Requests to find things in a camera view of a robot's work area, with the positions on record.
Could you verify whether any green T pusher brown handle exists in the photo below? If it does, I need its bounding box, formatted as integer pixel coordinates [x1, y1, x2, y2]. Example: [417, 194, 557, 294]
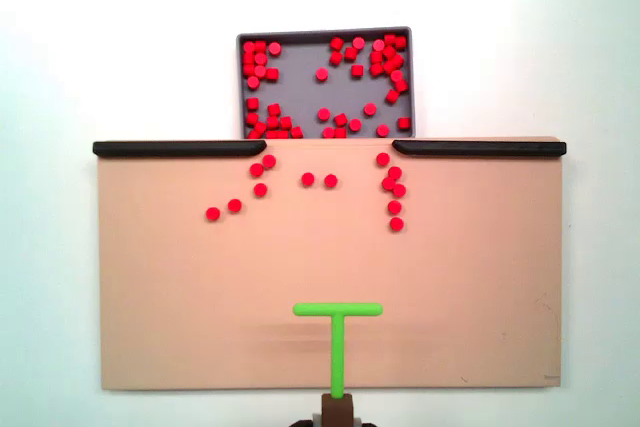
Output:
[292, 301, 385, 427]

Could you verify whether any grey rectangular tray container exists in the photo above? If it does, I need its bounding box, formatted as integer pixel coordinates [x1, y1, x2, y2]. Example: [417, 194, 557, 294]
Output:
[235, 25, 417, 140]

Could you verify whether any tan rectangular board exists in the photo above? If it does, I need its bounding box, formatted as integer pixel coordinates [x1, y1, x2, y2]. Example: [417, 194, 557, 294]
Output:
[94, 135, 569, 392]

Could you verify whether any black edge rail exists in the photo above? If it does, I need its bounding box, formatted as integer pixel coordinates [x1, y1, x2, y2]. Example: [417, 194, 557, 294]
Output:
[391, 139, 568, 158]
[92, 140, 268, 158]

